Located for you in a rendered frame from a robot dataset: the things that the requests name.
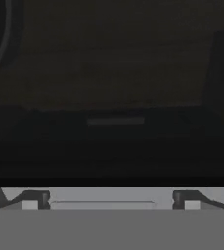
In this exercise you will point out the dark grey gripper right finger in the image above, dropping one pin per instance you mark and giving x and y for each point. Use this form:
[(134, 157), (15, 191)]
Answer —
[(187, 197)]

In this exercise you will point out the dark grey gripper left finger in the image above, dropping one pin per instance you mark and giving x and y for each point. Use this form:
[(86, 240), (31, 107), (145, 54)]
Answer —
[(35, 197)]

